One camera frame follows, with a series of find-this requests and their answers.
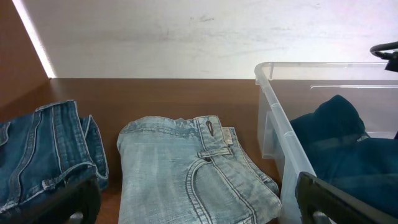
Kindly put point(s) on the clear plastic storage container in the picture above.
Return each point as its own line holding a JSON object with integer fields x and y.
{"x": 291, "y": 90}

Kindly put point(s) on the dark blue folded jeans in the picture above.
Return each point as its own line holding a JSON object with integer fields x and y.
{"x": 46, "y": 151}

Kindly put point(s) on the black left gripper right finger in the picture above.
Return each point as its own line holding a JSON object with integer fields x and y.
{"x": 320, "y": 202}

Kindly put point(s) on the teal blue garment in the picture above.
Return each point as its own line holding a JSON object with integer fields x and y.
{"x": 344, "y": 155}

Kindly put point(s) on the light blue jeans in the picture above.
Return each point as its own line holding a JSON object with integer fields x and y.
{"x": 191, "y": 171}

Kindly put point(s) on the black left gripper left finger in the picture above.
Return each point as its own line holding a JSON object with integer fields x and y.
{"x": 77, "y": 203}

